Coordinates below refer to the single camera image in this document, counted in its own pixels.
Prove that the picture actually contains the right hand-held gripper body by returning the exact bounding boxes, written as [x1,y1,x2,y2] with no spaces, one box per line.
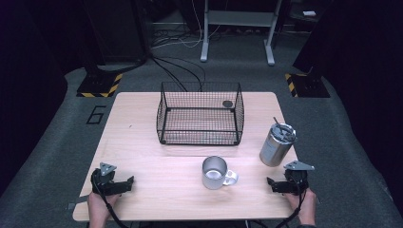
[283,161,316,195]

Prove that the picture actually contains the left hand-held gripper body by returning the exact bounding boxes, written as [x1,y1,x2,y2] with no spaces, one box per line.
[90,161,118,196]

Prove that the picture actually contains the steel tumbler with lid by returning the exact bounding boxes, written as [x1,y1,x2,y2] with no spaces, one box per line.
[259,123,297,168]

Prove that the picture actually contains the steel mug with handle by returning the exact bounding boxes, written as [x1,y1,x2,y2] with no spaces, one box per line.
[201,155,240,191]

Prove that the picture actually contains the black wire basket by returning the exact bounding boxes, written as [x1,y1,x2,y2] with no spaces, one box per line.
[156,81,245,146]

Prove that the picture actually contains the person's left hand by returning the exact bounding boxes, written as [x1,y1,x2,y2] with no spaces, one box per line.
[87,191,122,222]

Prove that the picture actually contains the person's right hand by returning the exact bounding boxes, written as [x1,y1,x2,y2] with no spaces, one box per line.
[284,188,317,225]

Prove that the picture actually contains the grey tape strip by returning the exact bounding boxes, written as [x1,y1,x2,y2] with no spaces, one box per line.
[66,195,90,211]

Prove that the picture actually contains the metal straw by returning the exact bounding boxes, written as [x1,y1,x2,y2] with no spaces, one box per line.
[273,116,284,134]

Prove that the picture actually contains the black yellow-striped stand base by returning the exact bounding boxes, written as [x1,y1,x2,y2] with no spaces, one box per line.
[284,72,331,99]
[76,72,124,99]

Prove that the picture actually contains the black cabinet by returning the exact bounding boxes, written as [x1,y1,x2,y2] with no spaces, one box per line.
[81,0,150,66]

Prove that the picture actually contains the white metal stand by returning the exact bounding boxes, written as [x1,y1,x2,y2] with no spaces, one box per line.
[200,0,283,67]

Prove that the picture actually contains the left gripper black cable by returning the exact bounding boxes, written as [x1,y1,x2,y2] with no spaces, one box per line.
[90,170,129,228]

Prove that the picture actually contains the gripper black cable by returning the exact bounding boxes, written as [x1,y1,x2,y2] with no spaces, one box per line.
[275,180,310,228]
[90,170,129,228]

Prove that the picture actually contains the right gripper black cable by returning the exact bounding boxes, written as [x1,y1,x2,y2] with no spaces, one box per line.
[275,180,310,228]

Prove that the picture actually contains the black floor cables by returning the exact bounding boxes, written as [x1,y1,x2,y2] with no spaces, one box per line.
[151,56,207,93]

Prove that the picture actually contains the white floor cables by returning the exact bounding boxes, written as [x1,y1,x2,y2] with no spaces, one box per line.
[151,0,222,49]

